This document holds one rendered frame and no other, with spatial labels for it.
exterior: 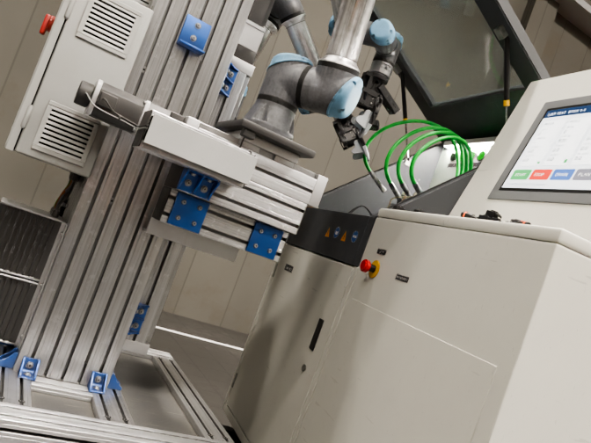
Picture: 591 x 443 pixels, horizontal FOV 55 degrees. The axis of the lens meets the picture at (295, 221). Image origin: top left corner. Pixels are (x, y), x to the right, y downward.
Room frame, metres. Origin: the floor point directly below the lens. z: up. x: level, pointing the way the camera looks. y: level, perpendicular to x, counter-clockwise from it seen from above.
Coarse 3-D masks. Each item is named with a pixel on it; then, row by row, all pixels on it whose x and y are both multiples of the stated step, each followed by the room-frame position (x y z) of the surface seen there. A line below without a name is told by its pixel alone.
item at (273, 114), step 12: (264, 96) 1.50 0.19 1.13; (252, 108) 1.51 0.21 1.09; (264, 108) 1.50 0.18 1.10; (276, 108) 1.49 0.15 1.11; (288, 108) 1.51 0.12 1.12; (252, 120) 1.48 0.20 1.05; (264, 120) 1.48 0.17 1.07; (276, 120) 1.48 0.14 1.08; (288, 120) 1.51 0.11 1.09; (276, 132) 1.48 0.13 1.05; (288, 132) 1.54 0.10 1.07
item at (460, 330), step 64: (512, 128) 1.74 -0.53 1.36; (384, 256) 1.56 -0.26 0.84; (448, 256) 1.30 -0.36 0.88; (512, 256) 1.11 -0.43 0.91; (576, 256) 1.04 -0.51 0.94; (384, 320) 1.45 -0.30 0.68; (448, 320) 1.23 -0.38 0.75; (512, 320) 1.06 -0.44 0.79; (576, 320) 1.06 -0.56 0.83; (320, 384) 1.65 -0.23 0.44; (384, 384) 1.36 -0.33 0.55; (448, 384) 1.16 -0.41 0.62; (512, 384) 1.02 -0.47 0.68; (576, 384) 1.07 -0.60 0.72
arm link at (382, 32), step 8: (368, 24) 1.77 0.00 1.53; (376, 24) 1.74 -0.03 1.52; (384, 24) 1.73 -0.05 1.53; (368, 32) 1.76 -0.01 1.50; (376, 32) 1.73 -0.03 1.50; (384, 32) 1.73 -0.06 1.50; (392, 32) 1.73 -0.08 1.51; (368, 40) 1.78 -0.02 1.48; (376, 40) 1.74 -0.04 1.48; (384, 40) 1.74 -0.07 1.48; (392, 40) 1.76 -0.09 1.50; (376, 48) 1.81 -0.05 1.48; (384, 48) 1.79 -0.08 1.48; (392, 48) 1.80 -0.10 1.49
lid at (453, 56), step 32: (384, 0) 2.17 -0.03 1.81; (416, 0) 2.02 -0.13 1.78; (448, 0) 1.89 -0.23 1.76; (480, 0) 1.75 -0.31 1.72; (416, 32) 2.15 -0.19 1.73; (448, 32) 2.01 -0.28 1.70; (480, 32) 1.88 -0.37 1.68; (512, 32) 1.74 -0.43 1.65; (416, 64) 2.30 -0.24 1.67; (448, 64) 2.14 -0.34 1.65; (480, 64) 1.99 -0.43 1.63; (512, 64) 1.84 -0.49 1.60; (416, 96) 2.44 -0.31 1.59; (448, 96) 2.28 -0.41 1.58; (480, 96) 2.10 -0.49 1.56; (512, 96) 1.95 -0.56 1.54; (448, 128) 2.42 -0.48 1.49; (480, 128) 2.23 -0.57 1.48
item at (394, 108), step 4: (380, 88) 1.86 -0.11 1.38; (384, 88) 1.86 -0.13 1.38; (380, 92) 1.87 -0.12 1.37; (384, 92) 1.86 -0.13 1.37; (388, 92) 1.87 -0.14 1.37; (384, 96) 1.87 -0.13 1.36; (388, 96) 1.87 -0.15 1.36; (384, 100) 1.88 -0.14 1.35; (388, 100) 1.87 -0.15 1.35; (392, 100) 1.88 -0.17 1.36; (384, 104) 1.90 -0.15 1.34; (388, 104) 1.88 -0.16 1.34; (392, 104) 1.88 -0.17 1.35; (396, 104) 1.88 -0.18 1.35; (388, 108) 1.90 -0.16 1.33; (392, 108) 1.88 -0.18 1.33; (396, 108) 1.89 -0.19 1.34; (388, 112) 1.92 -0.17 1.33; (392, 112) 1.90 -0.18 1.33; (396, 112) 1.89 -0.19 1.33
